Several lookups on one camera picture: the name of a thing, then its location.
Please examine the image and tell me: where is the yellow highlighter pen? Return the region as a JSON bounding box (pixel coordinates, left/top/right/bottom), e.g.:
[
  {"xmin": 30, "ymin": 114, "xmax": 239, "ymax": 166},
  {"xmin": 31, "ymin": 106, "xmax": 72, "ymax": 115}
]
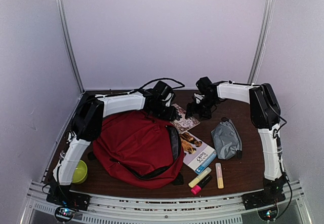
[{"xmin": 188, "ymin": 167, "xmax": 212, "ymax": 188}]

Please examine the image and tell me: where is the front aluminium frame rail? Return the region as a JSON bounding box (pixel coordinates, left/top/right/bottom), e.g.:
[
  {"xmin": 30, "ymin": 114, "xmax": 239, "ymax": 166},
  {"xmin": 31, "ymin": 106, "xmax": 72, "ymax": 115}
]
[{"xmin": 25, "ymin": 180, "xmax": 304, "ymax": 224}]

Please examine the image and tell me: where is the red student backpack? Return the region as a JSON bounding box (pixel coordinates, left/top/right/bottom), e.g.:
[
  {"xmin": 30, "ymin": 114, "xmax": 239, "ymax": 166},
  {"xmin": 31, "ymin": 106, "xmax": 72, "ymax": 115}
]
[{"xmin": 93, "ymin": 110, "xmax": 184, "ymax": 189}]

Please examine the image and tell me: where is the lime green plastic bowl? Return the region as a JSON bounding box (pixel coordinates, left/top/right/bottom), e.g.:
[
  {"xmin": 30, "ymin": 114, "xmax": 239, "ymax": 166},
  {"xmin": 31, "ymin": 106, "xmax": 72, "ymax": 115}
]
[{"xmin": 72, "ymin": 160, "xmax": 88, "ymax": 184}]

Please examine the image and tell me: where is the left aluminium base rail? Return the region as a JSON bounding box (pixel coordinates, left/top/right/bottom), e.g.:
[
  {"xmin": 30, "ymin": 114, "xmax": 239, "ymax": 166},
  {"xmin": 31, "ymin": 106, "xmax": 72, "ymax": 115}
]
[{"xmin": 45, "ymin": 92, "xmax": 84, "ymax": 172}]

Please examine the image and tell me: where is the right aluminium corner post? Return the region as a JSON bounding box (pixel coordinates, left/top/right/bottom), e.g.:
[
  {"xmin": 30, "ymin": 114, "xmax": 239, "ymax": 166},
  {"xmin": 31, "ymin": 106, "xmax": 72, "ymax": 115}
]
[{"xmin": 248, "ymin": 0, "xmax": 275, "ymax": 84}]

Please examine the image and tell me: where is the black pink highlighter pen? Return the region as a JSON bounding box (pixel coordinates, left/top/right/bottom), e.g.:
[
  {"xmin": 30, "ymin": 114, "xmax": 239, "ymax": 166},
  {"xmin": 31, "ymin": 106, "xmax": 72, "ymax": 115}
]
[{"xmin": 191, "ymin": 175, "xmax": 212, "ymax": 195}]

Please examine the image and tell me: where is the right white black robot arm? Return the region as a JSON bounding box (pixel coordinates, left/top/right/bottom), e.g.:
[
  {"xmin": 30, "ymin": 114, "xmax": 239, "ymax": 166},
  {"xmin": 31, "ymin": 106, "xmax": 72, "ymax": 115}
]
[{"xmin": 186, "ymin": 77, "xmax": 287, "ymax": 182}]

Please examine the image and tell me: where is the grey fabric pencil pouch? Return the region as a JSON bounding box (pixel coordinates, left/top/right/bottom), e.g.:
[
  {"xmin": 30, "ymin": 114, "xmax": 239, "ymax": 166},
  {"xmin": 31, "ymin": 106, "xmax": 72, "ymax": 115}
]
[{"xmin": 211, "ymin": 117, "xmax": 242, "ymax": 160}]

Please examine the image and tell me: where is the peach highlighter pen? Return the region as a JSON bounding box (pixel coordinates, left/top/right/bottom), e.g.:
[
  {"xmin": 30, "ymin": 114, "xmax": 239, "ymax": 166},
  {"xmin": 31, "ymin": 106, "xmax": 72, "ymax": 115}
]
[{"xmin": 215, "ymin": 163, "xmax": 224, "ymax": 189}]

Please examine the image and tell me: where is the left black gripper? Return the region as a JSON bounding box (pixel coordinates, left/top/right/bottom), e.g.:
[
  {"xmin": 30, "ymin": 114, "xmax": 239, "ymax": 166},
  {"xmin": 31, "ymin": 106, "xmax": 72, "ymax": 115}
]
[{"xmin": 150, "ymin": 101, "xmax": 177, "ymax": 122}]

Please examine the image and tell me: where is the left aluminium corner post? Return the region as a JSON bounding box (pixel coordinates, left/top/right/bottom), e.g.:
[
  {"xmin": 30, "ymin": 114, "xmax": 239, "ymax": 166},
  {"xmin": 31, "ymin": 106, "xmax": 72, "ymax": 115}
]
[{"xmin": 56, "ymin": 0, "xmax": 85, "ymax": 94}]

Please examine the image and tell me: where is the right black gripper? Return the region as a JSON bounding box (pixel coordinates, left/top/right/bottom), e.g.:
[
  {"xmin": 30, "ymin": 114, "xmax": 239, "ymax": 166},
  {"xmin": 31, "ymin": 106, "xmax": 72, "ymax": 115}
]
[{"xmin": 186, "ymin": 95, "xmax": 219, "ymax": 120}]

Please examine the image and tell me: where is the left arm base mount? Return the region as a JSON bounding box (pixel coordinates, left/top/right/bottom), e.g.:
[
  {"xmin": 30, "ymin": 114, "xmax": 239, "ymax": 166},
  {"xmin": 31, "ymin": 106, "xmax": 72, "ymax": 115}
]
[{"xmin": 42, "ymin": 181, "xmax": 91, "ymax": 223}]

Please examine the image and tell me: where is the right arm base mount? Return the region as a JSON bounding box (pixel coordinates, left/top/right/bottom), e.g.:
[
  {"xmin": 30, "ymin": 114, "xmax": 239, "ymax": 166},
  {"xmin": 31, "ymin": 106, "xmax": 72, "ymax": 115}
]
[{"xmin": 242, "ymin": 179, "xmax": 286, "ymax": 222}]

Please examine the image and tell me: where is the aluminium corner post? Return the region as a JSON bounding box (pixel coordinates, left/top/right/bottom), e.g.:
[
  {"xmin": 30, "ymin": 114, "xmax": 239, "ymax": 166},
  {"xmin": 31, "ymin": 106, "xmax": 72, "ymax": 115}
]
[
  {"xmin": 56, "ymin": 0, "xmax": 85, "ymax": 94},
  {"xmin": 248, "ymin": 0, "xmax": 275, "ymax": 84}
]

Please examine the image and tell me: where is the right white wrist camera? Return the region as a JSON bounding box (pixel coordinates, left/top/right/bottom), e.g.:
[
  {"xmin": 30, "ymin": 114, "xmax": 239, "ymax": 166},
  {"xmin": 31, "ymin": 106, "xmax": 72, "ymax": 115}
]
[{"xmin": 192, "ymin": 93, "xmax": 205, "ymax": 105}]

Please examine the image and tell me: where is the dog cover booklet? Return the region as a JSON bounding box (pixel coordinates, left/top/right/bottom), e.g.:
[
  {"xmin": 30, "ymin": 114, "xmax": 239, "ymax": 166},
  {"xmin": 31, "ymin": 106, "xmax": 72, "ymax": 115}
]
[{"xmin": 180, "ymin": 132, "xmax": 217, "ymax": 174}]

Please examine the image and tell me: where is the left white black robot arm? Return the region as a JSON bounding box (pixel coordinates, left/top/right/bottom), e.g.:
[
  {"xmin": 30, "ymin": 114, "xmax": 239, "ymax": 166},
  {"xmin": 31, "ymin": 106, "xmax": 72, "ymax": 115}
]
[{"xmin": 52, "ymin": 79, "xmax": 176, "ymax": 206}]

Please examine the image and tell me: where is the brown illustrated booklet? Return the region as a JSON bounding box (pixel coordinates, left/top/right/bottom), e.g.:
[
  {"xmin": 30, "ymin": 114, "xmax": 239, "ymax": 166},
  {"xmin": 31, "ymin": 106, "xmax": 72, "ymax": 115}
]
[{"xmin": 171, "ymin": 103, "xmax": 200, "ymax": 133}]

